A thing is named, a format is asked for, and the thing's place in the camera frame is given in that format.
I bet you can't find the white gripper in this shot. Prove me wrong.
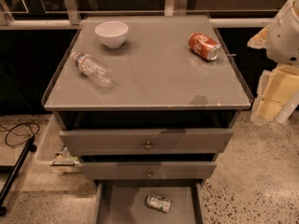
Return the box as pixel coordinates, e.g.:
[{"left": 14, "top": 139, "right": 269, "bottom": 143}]
[{"left": 247, "top": 25, "right": 299, "bottom": 126}]

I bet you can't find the green silver 7up can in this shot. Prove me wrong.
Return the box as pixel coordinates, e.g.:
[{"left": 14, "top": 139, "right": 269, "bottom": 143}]
[{"left": 146, "top": 194, "right": 172, "bottom": 213}]

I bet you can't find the red cola can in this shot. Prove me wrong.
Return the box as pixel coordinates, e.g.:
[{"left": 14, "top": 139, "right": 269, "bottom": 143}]
[{"left": 188, "top": 33, "right": 221, "bottom": 61}]

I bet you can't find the grey drawer cabinet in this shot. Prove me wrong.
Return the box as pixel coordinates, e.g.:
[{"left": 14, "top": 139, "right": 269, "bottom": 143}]
[{"left": 41, "top": 14, "right": 254, "bottom": 224}]

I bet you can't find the grey top drawer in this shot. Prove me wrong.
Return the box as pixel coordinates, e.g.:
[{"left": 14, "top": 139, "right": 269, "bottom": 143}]
[{"left": 59, "top": 129, "right": 233, "bottom": 156}]

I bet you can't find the grey drawer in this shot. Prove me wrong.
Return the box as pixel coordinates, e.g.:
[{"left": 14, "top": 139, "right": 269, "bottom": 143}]
[
  {"left": 59, "top": 129, "right": 233, "bottom": 156},
  {"left": 79, "top": 161, "right": 217, "bottom": 180},
  {"left": 94, "top": 180, "right": 206, "bottom": 224}
]

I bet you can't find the grey middle drawer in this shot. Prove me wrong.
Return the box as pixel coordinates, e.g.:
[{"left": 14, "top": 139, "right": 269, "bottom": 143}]
[{"left": 79, "top": 161, "right": 217, "bottom": 180}]

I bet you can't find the grey bottom drawer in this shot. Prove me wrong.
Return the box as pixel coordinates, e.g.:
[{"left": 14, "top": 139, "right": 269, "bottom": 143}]
[{"left": 94, "top": 180, "right": 206, "bottom": 224}]

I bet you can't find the white ceramic bowl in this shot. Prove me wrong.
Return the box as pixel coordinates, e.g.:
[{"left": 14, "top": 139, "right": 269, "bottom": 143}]
[{"left": 95, "top": 21, "right": 129, "bottom": 49}]

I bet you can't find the clear plastic water bottle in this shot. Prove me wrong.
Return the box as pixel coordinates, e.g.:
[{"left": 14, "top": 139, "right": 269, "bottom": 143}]
[{"left": 71, "top": 52, "right": 114, "bottom": 88}]

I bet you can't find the clear plastic storage bin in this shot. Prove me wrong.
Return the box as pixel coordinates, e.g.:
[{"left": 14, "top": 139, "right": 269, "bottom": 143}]
[{"left": 35, "top": 116, "right": 80, "bottom": 174}]

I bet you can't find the black stand base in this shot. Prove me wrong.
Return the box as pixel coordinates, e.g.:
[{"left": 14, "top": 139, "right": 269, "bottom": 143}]
[{"left": 0, "top": 137, "right": 37, "bottom": 217}]

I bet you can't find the metal railing frame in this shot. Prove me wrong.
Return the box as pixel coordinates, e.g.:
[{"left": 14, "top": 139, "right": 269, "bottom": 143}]
[{"left": 0, "top": 0, "right": 287, "bottom": 30}]

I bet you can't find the black floor cable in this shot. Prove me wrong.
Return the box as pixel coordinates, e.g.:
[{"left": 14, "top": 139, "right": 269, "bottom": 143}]
[{"left": 0, "top": 121, "right": 41, "bottom": 148}]

